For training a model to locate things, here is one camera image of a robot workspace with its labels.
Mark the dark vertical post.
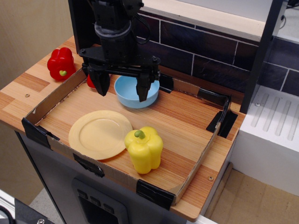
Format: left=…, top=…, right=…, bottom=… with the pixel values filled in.
left=240, top=0, right=288, bottom=114

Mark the red toy bell pepper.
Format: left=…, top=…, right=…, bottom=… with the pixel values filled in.
left=47, top=47, right=76, bottom=81

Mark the light blue bowl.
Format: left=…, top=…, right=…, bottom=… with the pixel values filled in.
left=114, top=76, right=160, bottom=109

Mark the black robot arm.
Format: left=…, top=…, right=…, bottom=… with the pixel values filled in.
left=79, top=0, right=160, bottom=102

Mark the cream yellow plate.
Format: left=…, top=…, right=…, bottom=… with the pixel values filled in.
left=68, top=110, right=133, bottom=160

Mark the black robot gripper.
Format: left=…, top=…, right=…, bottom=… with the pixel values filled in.
left=78, top=20, right=160, bottom=102

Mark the yellow toy bell pepper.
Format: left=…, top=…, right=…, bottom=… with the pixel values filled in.
left=124, top=126, right=164, bottom=174

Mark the cardboard fence with black tape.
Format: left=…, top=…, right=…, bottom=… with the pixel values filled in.
left=22, top=70, right=243, bottom=219

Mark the white ribbed sink unit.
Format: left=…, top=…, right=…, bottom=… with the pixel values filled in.
left=230, top=86, right=299, bottom=195

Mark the red white toy food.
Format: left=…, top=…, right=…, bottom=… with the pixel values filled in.
left=86, top=75, right=96, bottom=89

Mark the black cable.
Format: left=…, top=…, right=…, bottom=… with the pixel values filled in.
left=134, top=13, right=152, bottom=45

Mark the grey oven control panel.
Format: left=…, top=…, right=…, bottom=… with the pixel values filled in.
left=72, top=178, right=129, bottom=224

